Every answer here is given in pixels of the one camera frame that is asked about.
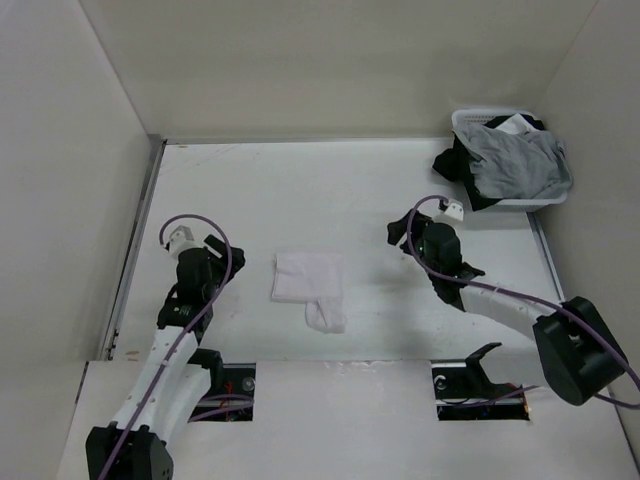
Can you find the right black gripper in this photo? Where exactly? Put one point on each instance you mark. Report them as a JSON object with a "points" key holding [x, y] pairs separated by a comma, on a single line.
{"points": [[396, 231]]}

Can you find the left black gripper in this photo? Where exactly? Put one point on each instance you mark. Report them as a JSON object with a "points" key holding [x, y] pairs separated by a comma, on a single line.
{"points": [[221, 251]]}

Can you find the white tank top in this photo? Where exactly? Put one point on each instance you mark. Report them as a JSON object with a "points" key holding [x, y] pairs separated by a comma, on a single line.
{"points": [[314, 279]]}

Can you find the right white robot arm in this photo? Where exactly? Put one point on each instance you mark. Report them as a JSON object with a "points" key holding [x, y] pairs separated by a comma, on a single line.
{"points": [[575, 354]]}

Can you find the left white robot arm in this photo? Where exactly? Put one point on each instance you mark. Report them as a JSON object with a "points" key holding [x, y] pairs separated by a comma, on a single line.
{"points": [[178, 372]]}

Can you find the black tank top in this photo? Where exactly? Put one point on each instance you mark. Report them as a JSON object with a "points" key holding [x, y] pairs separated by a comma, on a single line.
{"points": [[454, 165]]}

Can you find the grey tank top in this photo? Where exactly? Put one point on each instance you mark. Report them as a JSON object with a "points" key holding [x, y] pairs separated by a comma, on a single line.
{"points": [[525, 166]]}

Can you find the white plastic laundry basket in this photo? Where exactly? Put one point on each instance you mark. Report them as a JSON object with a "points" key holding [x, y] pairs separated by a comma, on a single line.
{"points": [[484, 115]]}

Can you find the white garment in basket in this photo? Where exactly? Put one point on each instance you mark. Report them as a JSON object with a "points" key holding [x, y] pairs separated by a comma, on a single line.
{"points": [[516, 125]]}

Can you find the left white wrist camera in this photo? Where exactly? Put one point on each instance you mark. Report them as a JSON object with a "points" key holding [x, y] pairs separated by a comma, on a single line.
{"points": [[181, 240]]}

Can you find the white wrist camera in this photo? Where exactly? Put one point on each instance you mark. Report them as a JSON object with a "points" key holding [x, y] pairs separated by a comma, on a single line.
{"points": [[451, 211], [181, 240]]}

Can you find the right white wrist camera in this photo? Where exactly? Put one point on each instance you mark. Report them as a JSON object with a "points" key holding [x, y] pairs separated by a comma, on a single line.
{"points": [[451, 211]]}

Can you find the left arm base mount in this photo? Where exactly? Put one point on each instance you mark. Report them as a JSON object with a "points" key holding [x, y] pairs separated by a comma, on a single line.
{"points": [[230, 398]]}

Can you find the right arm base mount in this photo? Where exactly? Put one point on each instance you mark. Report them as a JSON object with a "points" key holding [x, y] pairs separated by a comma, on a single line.
{"points": [[463, 391]]}

